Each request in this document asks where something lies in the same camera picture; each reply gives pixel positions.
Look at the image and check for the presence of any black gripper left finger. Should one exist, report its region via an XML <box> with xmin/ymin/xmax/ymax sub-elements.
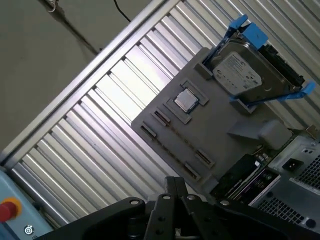
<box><xmin>34</xmin><ymin>176</ymin><xmax>177</xmax><ymax>240</ymax></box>

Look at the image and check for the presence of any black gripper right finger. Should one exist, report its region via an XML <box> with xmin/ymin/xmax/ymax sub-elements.
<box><xmin>174</xmin><ymin>176</ymin><xmax>320</xmax><ymax>240</ymax></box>

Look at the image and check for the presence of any black PC case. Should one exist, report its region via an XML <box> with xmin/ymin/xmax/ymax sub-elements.
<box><xmin>248</xmin><ymin>129</ymin><xmax>320</xmax><ymax>230</ymax></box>

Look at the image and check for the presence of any grey parts rack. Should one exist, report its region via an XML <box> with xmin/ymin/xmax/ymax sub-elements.
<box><xmin>131</xmin><ymin>47</ymin><xmax>293</xmax><ymax>195</ymax></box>

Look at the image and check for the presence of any grey power supply unit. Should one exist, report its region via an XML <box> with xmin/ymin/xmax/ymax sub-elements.
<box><xmin>268</xmin><ymin>139</ymin><xmax>320</xmax><ymax>191</ymax></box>

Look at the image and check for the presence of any silver CPU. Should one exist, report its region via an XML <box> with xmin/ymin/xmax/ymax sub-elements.
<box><xmin>174</xmin><ymin>89</ymin><xmax>200</xmax><ymax>114</ymax></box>

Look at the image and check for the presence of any hard disk in blue carrier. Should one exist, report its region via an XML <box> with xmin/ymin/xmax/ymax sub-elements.
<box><xmin>201</xmin><ymin>14</ymin><xmax>317</xmax><ymax>111</ymax></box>

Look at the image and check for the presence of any graphics card with bracket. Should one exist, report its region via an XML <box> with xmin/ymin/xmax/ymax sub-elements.
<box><xmin>209</xmin><ymin>124</ymin><xmax>320</xmax><ymax>202</ymax></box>

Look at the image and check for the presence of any black floor cable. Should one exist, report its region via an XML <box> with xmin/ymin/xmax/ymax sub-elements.
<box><xmin>113</xmin><ymin>0</ymin><xmax>131</xmax><ymax>23</ymax></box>

